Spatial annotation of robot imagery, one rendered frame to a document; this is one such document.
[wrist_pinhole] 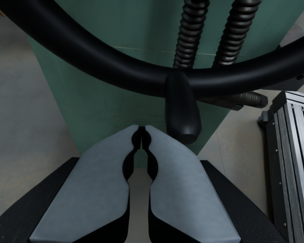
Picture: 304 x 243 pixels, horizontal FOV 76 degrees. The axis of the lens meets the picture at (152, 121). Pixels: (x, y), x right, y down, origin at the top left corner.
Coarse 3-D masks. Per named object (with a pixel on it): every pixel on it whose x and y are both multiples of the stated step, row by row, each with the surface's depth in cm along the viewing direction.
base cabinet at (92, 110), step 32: (64, 0) 28; (96, 0) 28; (128, 0) 28; (160, 0) 28; (224, 0) 29; (288, 0) 29; (96, 32) 32; (128, 32) 32; (160, 32) 32; (256, 32) 33; (64, 64) 37; (160, 64) 38; (64, 96) 45; (96, 96) 45; (128, 96) 45; (96, 128) 56; (160, 128) 57
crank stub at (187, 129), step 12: (180, 72) 15; (168, 84) 15; (180, 84) 14; (168, 96) 14; (180, 96) 13; (192, 96) 14; (168, 108) 13; (180, 108) 13; (192, 108) 13; (168, 120) 13; (180, 120) 12; (192, 120) 12; (168, 132) 13; (180, 132) 12; (192, 132) 12
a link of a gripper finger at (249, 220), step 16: (208, 176) 8; (224, 176) 8; (224, 192) 8; (240, 192) 8; (240, 208) 7; (256, 208) 7; (240, 224) 6; (256, 224) 6; (272, 224) 6; (240, 240) 6; (256, 240) 6; (272, 240) 6
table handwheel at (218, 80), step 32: (0, 0) 10; (32, 0) 11; (32, 32) 12; (64, 32) 13; (96, 64) 14; (128, 64) 15; (256, 64) 16; (288, 64) 15; (160, 96) 18; (224, 96) 18
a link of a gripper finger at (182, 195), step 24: (144, 144) 12; (168, 144) 10; (168, 168) 9; (192, 168) 9; (168, 192) 7; (192, 192) 7; (216, 192) 7; (168, 216) 6; (192, 216) 6; (216, 216) 7; (168, 240) 7; (192, 240) 6; (216, 240) 6
